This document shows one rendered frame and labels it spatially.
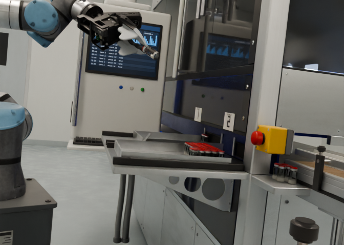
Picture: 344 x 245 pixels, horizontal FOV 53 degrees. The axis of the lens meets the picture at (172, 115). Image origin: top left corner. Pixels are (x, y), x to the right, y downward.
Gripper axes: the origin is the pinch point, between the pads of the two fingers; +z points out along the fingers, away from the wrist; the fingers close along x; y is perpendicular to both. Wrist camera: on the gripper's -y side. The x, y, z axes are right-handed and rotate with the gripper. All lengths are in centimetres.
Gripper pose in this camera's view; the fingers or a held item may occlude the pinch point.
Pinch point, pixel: (144, 45)
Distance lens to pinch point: 95.0
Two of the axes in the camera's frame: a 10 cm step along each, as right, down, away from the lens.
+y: -6.7, 4.6, -5.8
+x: 1.3, -7.0, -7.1
